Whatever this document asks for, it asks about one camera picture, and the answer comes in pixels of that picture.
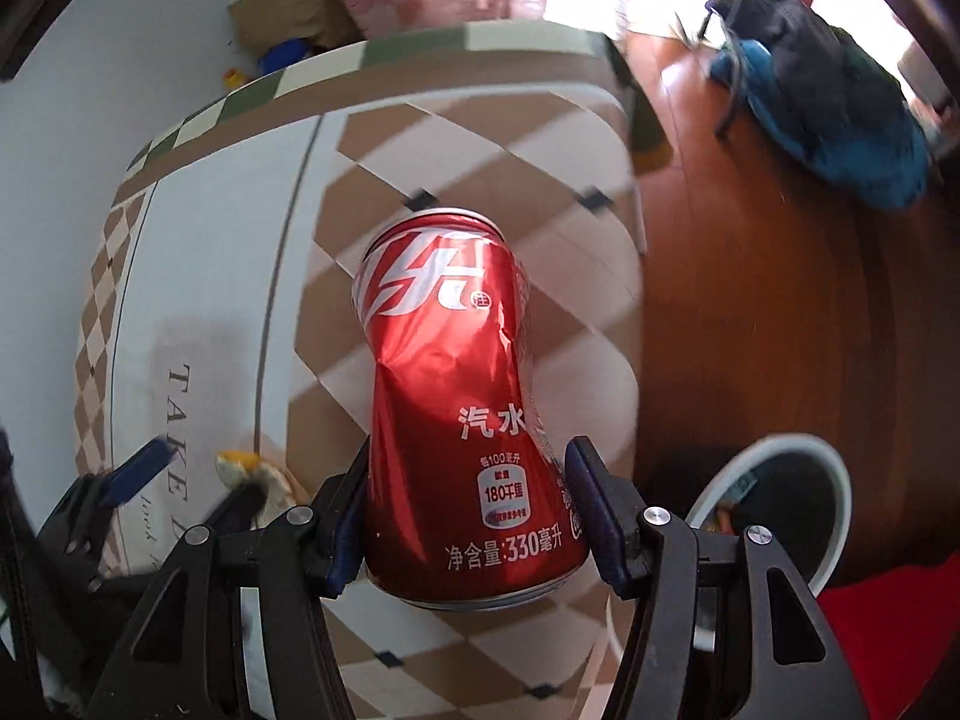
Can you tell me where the crushed red soda can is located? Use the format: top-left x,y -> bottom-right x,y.
353,208 -> 587,611

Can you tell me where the white round trash bin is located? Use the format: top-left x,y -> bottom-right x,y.
604,432 -> 854,662

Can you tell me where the red blanket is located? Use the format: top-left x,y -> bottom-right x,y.
818,556 -> 958,718

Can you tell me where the checkered brown bed blanket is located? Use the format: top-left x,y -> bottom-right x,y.
71,19 -> 676,720

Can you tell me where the orange small bottle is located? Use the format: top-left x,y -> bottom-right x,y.
223,68 -> 249,91

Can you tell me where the brown paper bag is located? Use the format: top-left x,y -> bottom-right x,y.
228,0 -> 363,59

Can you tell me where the blue dark clothes pile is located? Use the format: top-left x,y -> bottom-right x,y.
706,0 -> 929,211

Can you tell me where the black clothes rack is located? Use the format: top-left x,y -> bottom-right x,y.
697,0 -> 747,142

